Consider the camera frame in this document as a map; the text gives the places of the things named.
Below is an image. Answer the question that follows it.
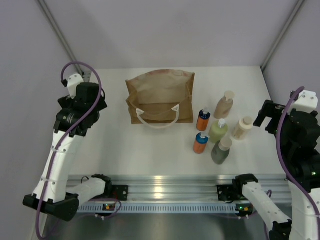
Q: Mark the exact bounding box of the cream pump bottle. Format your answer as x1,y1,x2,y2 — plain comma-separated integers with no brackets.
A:
232,116,254,140

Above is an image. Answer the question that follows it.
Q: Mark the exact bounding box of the olive bottle beige cap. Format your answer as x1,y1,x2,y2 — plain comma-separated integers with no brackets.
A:
211,137,233,165

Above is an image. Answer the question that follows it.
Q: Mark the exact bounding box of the beige round pump bottle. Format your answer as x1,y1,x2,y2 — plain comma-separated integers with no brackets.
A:
213,90,235,120

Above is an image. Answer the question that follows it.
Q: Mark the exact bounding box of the yellow-green pump bottle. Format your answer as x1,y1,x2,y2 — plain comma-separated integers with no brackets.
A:
208,118,228,144

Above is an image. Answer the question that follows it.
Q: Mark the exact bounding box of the orange bottle dark cap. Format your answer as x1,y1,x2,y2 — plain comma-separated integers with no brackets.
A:
196,107,211,132

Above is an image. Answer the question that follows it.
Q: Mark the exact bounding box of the orange bottle blue cap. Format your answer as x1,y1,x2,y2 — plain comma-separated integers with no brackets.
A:
193,131,210,154

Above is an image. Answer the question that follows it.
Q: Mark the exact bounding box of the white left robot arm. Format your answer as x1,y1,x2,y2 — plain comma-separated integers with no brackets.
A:
22,82,113,222

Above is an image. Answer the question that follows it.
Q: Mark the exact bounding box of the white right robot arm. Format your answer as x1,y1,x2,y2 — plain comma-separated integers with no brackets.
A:
232,100,320,240

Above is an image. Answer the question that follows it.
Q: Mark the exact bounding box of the left aluminium frame post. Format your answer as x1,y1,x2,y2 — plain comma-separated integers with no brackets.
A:
34,0,91,81

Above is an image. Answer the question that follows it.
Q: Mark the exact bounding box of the aluminium frame post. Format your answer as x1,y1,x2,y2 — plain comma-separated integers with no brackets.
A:
34,0,91,81
260,0,307,73

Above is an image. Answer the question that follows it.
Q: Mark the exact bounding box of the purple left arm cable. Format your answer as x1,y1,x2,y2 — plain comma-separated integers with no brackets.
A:
34,61,103,240

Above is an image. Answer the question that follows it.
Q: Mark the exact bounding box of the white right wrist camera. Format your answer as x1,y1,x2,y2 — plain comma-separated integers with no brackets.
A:
293,90,319,112

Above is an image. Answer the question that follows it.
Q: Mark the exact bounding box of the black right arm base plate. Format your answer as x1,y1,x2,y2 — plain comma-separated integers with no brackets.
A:
216,184,239,203

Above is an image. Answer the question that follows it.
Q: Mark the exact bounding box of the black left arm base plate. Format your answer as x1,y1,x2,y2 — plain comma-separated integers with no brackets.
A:
110,185,129,201

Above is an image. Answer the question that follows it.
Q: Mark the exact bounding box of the aluminium mounting rail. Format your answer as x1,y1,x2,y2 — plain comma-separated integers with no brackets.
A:
67,174,291,202

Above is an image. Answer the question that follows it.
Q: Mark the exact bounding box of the perforated grey cable duct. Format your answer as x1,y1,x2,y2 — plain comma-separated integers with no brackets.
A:
77,203,253,214

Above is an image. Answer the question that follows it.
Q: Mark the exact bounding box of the right aluminium frame post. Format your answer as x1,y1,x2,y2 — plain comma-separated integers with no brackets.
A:
260,0,307,73

